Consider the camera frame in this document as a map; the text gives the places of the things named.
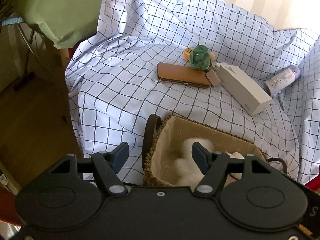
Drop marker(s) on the pastel printed bottle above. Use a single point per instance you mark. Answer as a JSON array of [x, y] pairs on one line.
[[282, 80]]

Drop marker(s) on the red cloth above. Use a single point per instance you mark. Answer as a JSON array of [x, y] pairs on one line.
[[315, 186]]

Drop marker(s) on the tan hang tag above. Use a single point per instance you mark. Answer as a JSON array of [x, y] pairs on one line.
[[213, 78]]

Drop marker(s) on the green printed bag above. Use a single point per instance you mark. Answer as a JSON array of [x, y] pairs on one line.
[[62, 12]]

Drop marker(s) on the white plush rabbit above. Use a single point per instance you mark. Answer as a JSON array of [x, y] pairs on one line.
[[185, 165]]

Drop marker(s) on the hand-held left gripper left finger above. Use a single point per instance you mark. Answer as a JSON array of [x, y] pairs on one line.
[[121, 155]]

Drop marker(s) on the woven basket with fabric lining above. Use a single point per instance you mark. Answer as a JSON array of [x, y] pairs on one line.
[[172, 135]]

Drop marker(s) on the brown leather case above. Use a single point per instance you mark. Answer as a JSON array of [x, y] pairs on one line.
[[180, 75]]

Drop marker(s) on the metal folding rack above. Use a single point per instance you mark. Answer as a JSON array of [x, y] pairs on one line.
[[32, 47]]

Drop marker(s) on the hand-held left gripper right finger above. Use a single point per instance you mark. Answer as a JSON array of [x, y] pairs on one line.
[[200, 158]]

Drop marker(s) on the blue striped cloth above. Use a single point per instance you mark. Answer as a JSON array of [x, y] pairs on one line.
[[11, 21]]

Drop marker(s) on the white cardboard box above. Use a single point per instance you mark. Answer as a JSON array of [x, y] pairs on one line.
[[245, 90]]

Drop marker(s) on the checked white bed sheet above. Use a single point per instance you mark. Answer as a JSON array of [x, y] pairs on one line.
[[120, 97]]

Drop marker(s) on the green plush toy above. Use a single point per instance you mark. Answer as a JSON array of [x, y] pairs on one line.
[[199, 57]]

